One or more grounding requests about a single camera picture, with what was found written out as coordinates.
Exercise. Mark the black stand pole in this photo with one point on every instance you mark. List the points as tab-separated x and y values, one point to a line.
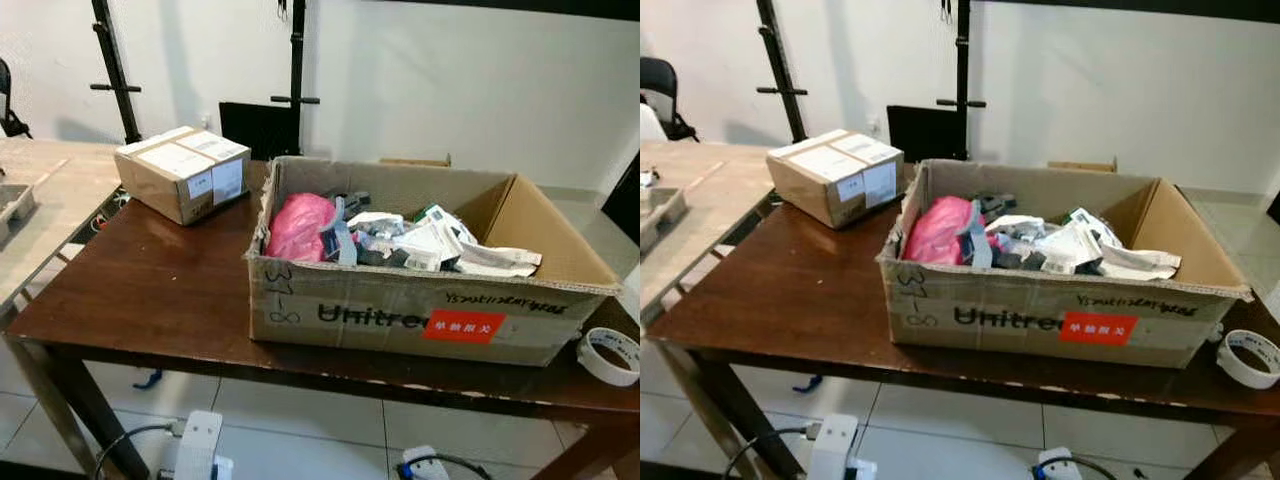
115	70
962	70
296	70
780	70

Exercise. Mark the blue object on floor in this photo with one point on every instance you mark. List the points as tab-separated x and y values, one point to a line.
148	381
808	384

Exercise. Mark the white tape roll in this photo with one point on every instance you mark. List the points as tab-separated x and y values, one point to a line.
600	360
1240	365

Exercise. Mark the dark brown wooden table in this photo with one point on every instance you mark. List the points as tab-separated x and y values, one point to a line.
150	280
790	290

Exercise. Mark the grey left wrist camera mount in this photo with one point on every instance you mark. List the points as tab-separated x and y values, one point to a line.
834	448
200	445

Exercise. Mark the pink plastic bag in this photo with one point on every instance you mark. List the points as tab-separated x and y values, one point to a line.
935	232
298	228

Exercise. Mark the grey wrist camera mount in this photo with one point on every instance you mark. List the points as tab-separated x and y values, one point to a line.
425	465
200	445
834	448
1060	467

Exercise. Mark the green white small carton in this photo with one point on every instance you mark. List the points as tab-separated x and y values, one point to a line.
1085	225
445	222

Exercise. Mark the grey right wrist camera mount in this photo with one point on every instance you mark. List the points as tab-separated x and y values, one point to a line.
1060	467
425	465

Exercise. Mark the white flat paper packet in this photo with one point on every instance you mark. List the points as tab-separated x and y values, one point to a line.
1135	265
495	262

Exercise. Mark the black office chair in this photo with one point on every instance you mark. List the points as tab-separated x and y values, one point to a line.
8	110
662	95

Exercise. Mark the black flat panel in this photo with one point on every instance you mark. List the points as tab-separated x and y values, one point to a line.
255	130
922	133

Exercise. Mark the light wooden table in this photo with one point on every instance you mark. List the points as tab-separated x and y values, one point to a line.
50	160
720	170

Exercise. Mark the large open cardboard box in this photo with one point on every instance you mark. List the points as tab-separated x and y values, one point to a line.
380	315
1000	320

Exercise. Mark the small labelled cardboard box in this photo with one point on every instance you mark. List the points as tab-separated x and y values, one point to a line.
830	178
175	175

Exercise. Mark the white plastic chair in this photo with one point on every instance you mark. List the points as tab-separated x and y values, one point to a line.
650	125

